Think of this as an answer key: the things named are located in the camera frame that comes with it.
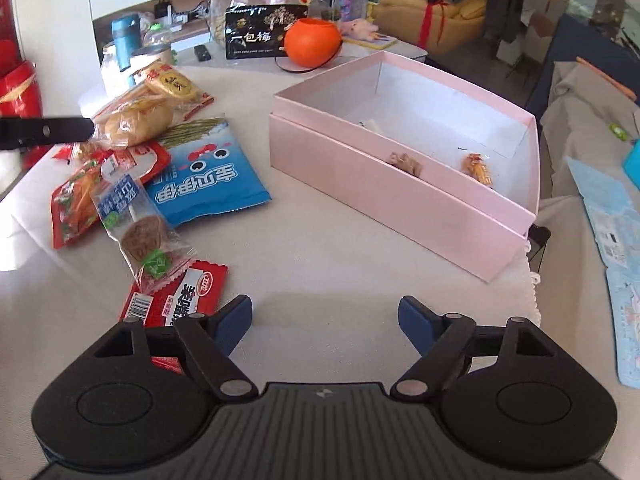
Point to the red packet with white label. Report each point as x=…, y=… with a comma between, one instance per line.
x=190, y=295

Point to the white lace mat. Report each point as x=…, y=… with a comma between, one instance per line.
x=534, y=290

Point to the small green toy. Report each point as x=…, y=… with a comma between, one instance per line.
x=620, y=131

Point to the black remote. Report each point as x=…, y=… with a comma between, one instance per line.
x=201, y=53

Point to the teal thermos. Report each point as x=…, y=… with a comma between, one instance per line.
x=125, y=40

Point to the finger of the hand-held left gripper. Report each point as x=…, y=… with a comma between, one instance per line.
x=60, y=129

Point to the jar with dark lid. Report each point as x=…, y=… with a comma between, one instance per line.
x=152, y=55

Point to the teal plastic toy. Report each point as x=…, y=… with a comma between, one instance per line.
x=632, y=157

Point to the pink plush toy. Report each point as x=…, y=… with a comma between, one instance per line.
x=360, y=27

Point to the small orange snack packet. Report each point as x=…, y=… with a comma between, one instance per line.
x=477, y=170

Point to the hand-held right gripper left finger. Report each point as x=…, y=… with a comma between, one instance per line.
x=234, y=322

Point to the dark jacket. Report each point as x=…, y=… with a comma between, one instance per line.
x=507, y=0

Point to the yellow red-edged snack packet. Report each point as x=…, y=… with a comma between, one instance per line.
x=172, y=85

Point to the red packet with orange sticks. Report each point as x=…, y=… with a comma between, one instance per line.
x=75, y=200

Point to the blue cartoon paper sheet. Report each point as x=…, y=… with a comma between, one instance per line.
x=617, y=240

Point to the small brown snack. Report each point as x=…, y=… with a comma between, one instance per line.
x=406, y=164

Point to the white side table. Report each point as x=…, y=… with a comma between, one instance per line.
x=390, y=47

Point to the blue snack packet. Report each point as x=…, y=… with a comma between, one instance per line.
x=220, y=180

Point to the black gift box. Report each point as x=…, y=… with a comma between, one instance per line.
x=255, y=35

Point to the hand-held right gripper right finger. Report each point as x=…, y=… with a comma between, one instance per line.
x=415, y=322

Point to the clear packet with brown cake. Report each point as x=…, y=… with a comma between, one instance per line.
x=142, y=232

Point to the red gift bag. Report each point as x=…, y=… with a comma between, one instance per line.
x=17, y=90

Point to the orange pumpkin bucket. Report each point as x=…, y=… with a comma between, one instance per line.
x=312, y=42

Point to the pink cardboard box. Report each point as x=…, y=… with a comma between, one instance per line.
x=400, y=210

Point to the round bread packet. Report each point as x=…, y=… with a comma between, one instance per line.
x=135, y=122

